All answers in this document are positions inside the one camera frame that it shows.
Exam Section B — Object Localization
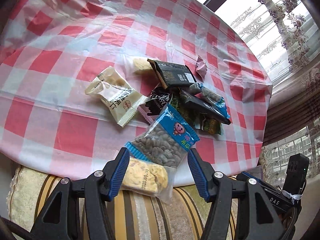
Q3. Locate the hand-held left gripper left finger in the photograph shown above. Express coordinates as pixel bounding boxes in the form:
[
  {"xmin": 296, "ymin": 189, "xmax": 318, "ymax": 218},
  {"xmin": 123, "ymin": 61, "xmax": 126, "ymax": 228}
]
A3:
[{"xmin": 30, "ymin": 147, "xmax": 130, "ymax": 240}]

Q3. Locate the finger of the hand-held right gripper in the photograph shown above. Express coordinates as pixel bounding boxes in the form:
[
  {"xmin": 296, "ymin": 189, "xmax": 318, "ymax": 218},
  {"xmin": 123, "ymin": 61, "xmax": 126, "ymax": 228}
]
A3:
[{"xmin": 236, "ymin": 171, "xmax": 284, "ymax": 195}]

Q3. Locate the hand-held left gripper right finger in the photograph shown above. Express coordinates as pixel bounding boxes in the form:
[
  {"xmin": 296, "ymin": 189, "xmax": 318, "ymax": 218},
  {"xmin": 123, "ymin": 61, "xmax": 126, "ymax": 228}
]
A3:
[{"xmin": 187, "ymin": 148, "xmax": 288, "ymax": 240}]

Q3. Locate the clear packet yellow dated cake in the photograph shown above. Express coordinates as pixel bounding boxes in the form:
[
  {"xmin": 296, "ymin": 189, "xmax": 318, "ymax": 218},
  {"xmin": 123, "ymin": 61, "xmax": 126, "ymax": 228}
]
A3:
[{"xmin": 120, "ymin": 155, "xmax": 177, "ymax": 204}]

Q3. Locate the large blue seed packet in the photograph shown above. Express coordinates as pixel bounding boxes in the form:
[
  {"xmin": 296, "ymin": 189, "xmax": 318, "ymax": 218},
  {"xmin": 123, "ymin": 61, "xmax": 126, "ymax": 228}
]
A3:
[{"xmin": 124, "ymin": 104, "xmax": 200, "ymax": 168}]

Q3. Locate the black bar packet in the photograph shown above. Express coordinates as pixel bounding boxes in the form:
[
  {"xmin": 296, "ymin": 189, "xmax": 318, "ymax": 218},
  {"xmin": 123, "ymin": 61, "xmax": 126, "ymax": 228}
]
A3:
[
  {"xmin": 147, "ymin": 58, "xmax": 198, "ymax": 89},
  {"xmin": 179, "ymin": 89, "xmax": 232, "ymax": 125}
]

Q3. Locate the black and pink chocolate packet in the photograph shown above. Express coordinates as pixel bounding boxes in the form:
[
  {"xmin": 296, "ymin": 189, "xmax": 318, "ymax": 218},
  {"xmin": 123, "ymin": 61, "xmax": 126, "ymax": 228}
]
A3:
[{"xmin": 138, "ymin": 87, "xmax": 173, "ymax": 124}]

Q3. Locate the striped sofa cushion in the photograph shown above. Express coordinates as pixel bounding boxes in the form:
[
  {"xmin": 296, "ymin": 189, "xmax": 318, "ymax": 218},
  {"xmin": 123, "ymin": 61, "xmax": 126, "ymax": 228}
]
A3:
[{"xmin": 7, "ymin": 165, "xmax": 240, "ymax": 240}]

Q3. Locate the brown drape curtain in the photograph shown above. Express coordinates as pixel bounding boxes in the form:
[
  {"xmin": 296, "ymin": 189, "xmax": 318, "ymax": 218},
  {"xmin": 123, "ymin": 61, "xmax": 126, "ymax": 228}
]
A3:
[{"xmin": 262, "ymin": 67, "xmax": 320, "ymax": 145}]

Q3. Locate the small blue seed packet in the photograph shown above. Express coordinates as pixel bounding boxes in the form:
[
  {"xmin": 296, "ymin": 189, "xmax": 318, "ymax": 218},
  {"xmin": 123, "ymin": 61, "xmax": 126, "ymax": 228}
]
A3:
[{"xmin": 200, "ymin": 86, "xmax": 231, "ymax": 120}]

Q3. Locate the cream pastry packet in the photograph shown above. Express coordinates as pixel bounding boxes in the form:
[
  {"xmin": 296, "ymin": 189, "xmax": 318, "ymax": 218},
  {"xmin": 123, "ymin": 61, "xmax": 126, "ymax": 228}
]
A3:
[{"xmin": 84, "ymin": 65, "xmax": 148, "ymax": 127}]

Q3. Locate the purple candy packet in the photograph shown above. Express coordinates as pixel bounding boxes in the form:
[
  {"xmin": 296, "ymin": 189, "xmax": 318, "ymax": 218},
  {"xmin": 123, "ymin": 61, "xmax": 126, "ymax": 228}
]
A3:
[{"xmin": 195, "ymin": 56, "xmax": 207, "ymax": 80}]

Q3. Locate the red and white checked tablecloth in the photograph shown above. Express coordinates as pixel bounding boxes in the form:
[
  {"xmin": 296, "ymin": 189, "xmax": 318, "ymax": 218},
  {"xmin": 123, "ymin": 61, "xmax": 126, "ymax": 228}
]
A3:
[{"xmin": 0, "ymin": 0, "xmax": 273, "ymax": 185}]

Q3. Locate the floral lace curtain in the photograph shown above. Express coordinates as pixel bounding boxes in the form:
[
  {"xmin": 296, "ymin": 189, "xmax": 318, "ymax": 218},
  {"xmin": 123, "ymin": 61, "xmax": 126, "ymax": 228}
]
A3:
[{"xmin": 225, "ymin": 0, "xmax": 320, "ymax": 80}]

